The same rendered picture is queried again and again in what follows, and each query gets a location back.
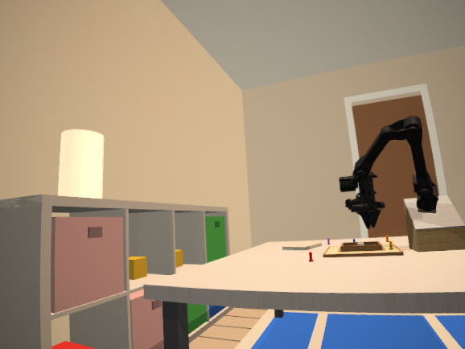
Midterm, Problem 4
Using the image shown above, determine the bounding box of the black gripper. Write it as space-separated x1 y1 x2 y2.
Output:
351 189 385 229

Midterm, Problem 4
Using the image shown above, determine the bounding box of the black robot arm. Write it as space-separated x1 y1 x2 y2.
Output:
339 115 438 214

